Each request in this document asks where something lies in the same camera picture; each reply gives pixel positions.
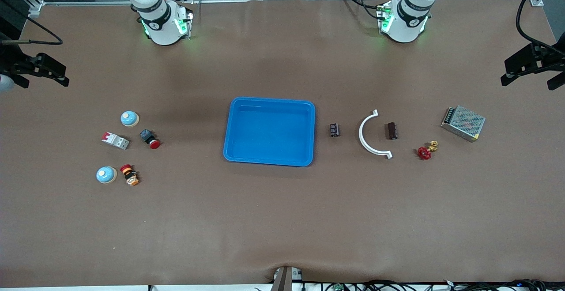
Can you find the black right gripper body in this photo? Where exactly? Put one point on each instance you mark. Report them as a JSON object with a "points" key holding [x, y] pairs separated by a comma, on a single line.
{"points": [[9, 60]]}

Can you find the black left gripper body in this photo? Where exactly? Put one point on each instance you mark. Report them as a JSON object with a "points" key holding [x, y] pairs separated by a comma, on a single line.
{"points": [[557, 58]]}

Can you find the blue call bell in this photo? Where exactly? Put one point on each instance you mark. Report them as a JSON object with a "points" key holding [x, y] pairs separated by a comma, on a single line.
{"points": [[129, 118], [106, 175]]}

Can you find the plain dark brown capacitor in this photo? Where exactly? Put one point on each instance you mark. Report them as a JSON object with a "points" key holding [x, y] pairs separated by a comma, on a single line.
{"points": [[391, 130]]}

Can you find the small black terminal block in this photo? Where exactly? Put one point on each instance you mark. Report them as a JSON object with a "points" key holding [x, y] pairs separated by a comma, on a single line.
{"points": [[334, 130]]}

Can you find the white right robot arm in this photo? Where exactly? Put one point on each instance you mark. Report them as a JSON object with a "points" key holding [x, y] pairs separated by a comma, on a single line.
{"points": [[161, 21]]}

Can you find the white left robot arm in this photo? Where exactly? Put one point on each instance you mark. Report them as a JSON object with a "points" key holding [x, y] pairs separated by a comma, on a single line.
{"points": [[410, 17]]}

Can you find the metal mesh power supply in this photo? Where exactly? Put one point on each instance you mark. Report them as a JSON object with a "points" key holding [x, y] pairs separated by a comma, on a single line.
{"points": [[463, 122]]}

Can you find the white red circuit breaker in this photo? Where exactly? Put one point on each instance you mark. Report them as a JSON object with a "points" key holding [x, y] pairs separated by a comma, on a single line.
{"points": [[115, 140]]}

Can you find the red mushroom emergency stop button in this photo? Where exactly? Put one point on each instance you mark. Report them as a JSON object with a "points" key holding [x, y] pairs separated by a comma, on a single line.
{"points": [[153, 143]]}

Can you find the white curved pipe clamp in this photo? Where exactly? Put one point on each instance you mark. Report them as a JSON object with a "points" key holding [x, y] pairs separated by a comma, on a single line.
{"points": [[360, 134]]}

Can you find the blue plastic tray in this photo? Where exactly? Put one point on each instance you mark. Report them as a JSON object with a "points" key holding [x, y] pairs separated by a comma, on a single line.
{"points": [[269, 132]]}

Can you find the brown table mat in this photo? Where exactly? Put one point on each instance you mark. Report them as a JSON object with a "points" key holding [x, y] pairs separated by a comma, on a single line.
{"points": [[282, 220]]}

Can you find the red orange push button switch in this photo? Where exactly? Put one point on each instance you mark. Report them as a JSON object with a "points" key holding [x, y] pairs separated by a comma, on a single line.
{"points": [[129, 175]]}

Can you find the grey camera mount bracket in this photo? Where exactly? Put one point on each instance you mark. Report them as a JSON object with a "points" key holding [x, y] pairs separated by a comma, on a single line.
{"points": [[282, 280]]}

